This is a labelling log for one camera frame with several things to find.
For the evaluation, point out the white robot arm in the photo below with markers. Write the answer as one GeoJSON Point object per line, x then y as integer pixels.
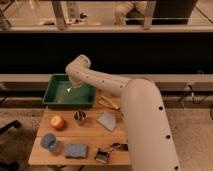
{"type": "Point", "coordinates": [149, 138]}

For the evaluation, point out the green plastic tray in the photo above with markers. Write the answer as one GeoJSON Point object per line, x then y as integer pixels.
{"type": "Point", "coordinates": [56, 97]}

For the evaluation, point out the light blue cloth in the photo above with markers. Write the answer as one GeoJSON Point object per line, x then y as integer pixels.
{"type": "Point", "coordinates": [107, 120]}

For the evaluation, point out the small metal cup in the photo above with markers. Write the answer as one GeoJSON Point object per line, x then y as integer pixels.
{"type": "Point", "coordinates": [80, 117]}

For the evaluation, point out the small wooden table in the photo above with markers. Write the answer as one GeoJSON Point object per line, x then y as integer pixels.
{"type": "Point", "coordinates": [91, 133]}

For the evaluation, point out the orange apple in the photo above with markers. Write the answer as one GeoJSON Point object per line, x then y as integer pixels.
{"type": "Point", "coordinates": [57, 122]}

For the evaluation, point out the blue sponge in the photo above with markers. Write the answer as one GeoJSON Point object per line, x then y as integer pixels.
{"type": "Point", "coordinates": [76, 151]}

